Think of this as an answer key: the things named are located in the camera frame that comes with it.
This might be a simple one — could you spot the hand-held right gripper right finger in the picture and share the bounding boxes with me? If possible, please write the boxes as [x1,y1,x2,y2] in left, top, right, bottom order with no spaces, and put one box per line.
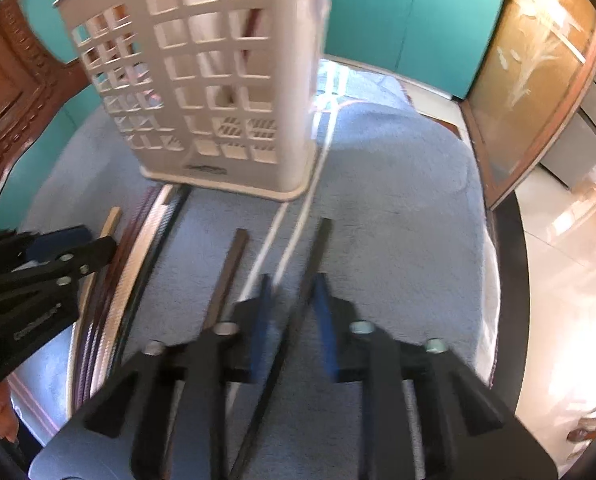
[312,273,529,480]

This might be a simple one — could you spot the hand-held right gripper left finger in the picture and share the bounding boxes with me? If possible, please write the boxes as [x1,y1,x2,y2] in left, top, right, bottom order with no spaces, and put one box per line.
[70,274,279,480]

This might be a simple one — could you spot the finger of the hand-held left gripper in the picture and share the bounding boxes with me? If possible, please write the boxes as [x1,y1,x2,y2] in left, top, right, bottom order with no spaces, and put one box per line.
[0,236,118,306]
[0,225,91,276]

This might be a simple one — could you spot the dark purple chopstick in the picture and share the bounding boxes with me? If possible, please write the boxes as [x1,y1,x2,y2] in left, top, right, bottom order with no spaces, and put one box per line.
[78,185,161,406]

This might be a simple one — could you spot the light wooden chopstick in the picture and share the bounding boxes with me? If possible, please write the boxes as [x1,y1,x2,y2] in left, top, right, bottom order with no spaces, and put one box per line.
[70,206,124,411]

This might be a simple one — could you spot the silver patterned chopstick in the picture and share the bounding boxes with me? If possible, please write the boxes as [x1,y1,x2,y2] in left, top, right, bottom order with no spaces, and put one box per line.
[90,185,176,396]

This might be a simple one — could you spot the white chopstick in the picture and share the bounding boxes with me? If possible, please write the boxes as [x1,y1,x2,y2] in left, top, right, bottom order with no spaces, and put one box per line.
[238,150,329,306]

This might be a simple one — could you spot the black chopstick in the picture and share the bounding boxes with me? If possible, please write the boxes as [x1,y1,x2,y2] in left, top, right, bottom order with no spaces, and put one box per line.
[108,185,194,376]
[228,217,333,480]

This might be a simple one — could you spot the white plastic utensil basket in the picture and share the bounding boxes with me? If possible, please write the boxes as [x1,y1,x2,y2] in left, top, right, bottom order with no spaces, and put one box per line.
[54,0,335,202]

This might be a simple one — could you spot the dark brown chopstick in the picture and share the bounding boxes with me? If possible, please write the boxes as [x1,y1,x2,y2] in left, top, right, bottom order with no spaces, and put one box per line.
[213,0,271,111]

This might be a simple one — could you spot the light blue towel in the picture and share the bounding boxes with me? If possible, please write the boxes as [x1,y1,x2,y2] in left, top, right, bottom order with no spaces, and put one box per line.
[8,60,501,480]

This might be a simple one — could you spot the carved wooden chair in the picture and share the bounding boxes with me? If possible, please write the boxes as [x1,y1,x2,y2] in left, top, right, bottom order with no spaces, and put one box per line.
[0,0,114,231]

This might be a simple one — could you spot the grey refrigerator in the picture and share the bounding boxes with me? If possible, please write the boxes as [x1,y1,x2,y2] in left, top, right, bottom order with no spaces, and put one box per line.
[540,45,596,191]

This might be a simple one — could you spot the teal lower kitchen cabinets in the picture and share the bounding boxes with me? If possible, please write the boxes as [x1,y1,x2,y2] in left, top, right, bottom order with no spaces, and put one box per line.
[325,0,509,101]

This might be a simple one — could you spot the etched glass sliding door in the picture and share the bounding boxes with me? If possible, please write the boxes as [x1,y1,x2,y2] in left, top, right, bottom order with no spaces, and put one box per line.
[460,0,596,211]

